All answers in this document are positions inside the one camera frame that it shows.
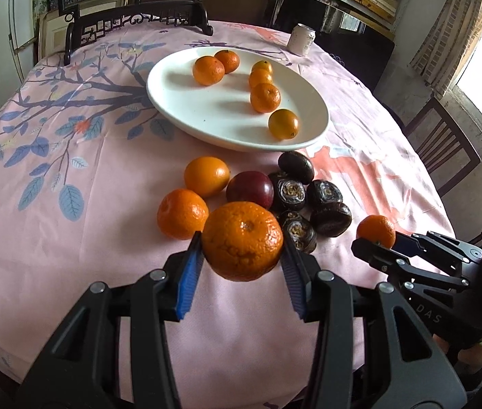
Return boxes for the dark passion fruit hidden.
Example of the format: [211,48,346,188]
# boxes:
[278,211,317,254]

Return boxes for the dark red plum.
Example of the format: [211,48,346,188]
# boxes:
[226,171,274,210]

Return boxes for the pale drink can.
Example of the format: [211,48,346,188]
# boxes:
[286,23,316,56]

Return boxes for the dark passion fruit back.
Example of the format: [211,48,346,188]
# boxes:
[278,151,314,185]

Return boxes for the dark passion fruit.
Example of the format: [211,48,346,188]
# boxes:
[310,202,352,237]
[268,172,306,212]
[306,179,343,210]
[278,151,314,185]

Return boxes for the orange on plate back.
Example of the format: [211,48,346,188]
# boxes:
[214,50,240,74]

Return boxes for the dark passion fruit front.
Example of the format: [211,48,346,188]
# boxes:
[310,202,352,237]

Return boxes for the large bumpy mandarin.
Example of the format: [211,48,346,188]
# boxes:
[201,201,284,282]

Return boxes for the pink floral tablecloth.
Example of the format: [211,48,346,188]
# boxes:
[0,21,454,408]

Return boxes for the round deer embroidery screen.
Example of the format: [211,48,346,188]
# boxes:
[57,0,213,65]

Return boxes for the partly hidden small mandarin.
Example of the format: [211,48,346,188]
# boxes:
[356,215,396,249]

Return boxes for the small orange on plate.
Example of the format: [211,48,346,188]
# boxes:
[248,69,273,90]

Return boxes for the front orange on plate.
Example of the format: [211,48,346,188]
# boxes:
[192,56,225,86]

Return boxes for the large white plate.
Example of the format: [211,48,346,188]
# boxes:
[147,46,330,151]

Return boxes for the yellowish orange on plate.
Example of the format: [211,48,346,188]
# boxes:
[251,60,273,74]

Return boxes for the smooth orange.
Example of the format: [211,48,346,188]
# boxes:
[184,156,231,198]

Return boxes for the dark wooden chair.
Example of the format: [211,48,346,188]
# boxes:
[404,95,481,198]

